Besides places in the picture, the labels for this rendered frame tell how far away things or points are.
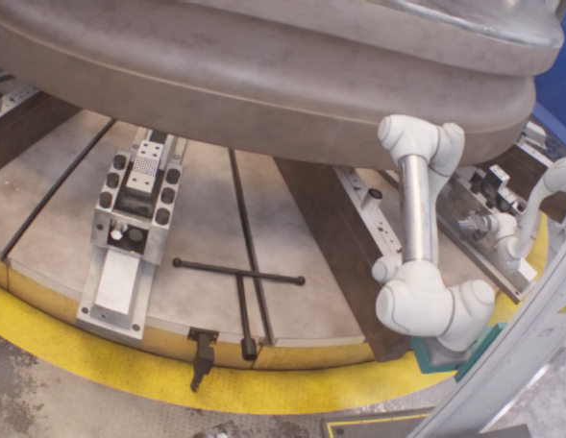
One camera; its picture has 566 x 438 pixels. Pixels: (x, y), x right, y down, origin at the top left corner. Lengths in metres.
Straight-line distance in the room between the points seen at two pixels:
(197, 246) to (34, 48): 1.37
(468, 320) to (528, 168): 3.07
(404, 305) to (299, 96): 1.31
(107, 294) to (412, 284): 1.31
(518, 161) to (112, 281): 3.23
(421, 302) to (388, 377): 1.63
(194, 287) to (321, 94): 1.02
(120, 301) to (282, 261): 1.00
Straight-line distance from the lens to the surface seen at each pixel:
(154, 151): 2.84
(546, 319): 2.02
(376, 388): 3.43
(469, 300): 1.98
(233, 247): 3.30
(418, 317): 1.91
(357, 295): 3.21
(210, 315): 2.96
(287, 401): 3.18
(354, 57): 2.95
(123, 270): 2.81
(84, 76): 2.93
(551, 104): 7.96
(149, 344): 3.08
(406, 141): 2.18
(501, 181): 3.88
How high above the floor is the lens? 2.50
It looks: 37 degrees down
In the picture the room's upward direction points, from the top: 24 degrees clockwise
